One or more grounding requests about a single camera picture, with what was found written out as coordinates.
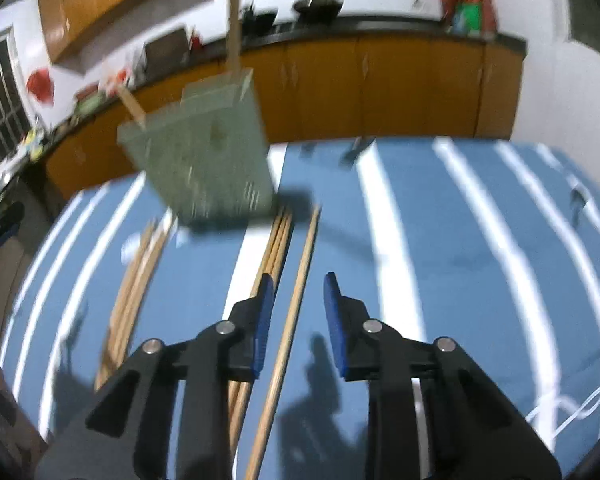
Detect wooden chopstick far left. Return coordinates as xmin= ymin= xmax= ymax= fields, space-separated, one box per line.
xmin=94 ymin=220 xmax=155 ymax=391

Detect wooden chopstick middle right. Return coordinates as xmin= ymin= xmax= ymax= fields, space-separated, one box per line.
xmin=228 ymin=208 xmax=292 ymax=457

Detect wooden chopstick middle centre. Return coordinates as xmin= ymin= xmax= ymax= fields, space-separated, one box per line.
xmin=228 ymin=210 xmax=287 ymax=420

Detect red plastic bag hanging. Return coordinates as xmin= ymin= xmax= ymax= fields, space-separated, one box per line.
xmin=26 ymin=67 xmax=55 ymax=106

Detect wooden chopstick pair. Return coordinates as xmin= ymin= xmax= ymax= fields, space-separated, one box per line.
xmin=245 ymin=205 xmax=321 ymax=480
xmin=226 ymin=0 xmax=242 ymax=78

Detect green perforated utensil holder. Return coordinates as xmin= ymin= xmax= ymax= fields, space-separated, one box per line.
xmin=118 ymin=68 xmax=276 ymax=228

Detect wooden chopstick group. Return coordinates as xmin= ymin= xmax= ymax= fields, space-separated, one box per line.
xmin=114 ymin=224 xmax=168 ymax=371
xmin=116 ymin=84 xmax=146 ymax=129

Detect wooden lower cabinets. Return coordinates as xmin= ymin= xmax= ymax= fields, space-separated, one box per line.
xmin=42 ymin=34 xmax=527 ymax=200

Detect black wok left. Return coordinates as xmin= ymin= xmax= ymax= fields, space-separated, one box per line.
xmin=240 ymin=2 xmax=278 ymax=37

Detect dark cutting board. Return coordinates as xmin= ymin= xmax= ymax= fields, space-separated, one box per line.
xmin=144 ymin=27 xmax=189 ymax=72

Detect blue white striped tablecloth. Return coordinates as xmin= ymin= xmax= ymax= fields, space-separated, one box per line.
xmin=0 ymin=138 xmax=600 ymax=479

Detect red bag with containers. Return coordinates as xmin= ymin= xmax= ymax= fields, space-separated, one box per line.
xmin=440 ymin=0 xmax=498 ymax=35

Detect wooden chopstick left group inner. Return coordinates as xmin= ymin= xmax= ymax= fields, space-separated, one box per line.
xmin=116 ymin=84 xmax=146 ymax=129

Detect black wok with lid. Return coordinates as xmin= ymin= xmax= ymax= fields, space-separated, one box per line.
xmin=292 ymin=0 xmax=343 ymax=24

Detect left barred window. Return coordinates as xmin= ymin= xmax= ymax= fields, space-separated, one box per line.
xmin=0 ymin=34 xmax=31 ymax=163

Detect stacked basins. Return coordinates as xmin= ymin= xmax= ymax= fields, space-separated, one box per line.
xmin=73 ymin=82 xmax=104 ymax=115

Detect wooden chopstick middle left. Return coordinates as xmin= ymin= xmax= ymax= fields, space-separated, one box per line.
xmin=223 ymin=214 xmax=284 ymax=318

